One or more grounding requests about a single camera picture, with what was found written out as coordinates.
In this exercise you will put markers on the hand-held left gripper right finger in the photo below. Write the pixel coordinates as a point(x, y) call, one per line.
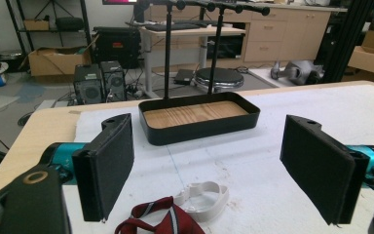
point(318, 169)

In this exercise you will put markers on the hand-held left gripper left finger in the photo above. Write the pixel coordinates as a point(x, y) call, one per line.
point(105, 169)

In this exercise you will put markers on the red striped headband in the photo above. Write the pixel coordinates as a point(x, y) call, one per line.
point(157, 208)

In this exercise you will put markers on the white headband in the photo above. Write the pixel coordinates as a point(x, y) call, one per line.
point(222, 195)

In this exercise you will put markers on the black tray stand with poles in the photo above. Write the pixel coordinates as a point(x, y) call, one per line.
point(201, 130)

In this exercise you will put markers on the white table mat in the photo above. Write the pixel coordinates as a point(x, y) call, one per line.
point(272, 182)

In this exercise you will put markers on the black computer tower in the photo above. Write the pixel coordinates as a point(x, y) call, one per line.
point(88, 86)
point(114, 81)

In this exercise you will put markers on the grey device on floor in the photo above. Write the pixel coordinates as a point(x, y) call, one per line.
point(300, 71)

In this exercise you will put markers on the open cardboard box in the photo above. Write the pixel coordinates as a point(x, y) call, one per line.
point(56, 63)

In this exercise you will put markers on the flat black box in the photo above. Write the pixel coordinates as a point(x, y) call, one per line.
point(184, 76)

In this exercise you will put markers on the large cardboard box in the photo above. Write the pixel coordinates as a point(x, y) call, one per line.
point(371, 58)

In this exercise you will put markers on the black hard case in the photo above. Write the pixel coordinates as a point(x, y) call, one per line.
point(117, 45)

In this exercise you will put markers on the light wooden cabinet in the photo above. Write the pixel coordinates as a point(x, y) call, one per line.
point(272, 35)

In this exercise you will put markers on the black bag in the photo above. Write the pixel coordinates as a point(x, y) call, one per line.
point(69, 23)

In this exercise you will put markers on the black metal shelf rack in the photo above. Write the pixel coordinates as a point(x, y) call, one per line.
point(86, 19)

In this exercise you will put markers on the black keyboard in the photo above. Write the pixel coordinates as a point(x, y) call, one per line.
point(173, 27)

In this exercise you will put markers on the small cardboard box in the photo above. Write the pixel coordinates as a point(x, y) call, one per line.
point(36, 25)

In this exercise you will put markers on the black hanging rack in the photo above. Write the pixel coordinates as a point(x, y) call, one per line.
point(191, 32)

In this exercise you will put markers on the black aluminium frame post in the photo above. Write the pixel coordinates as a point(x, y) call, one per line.
point(347, 42)

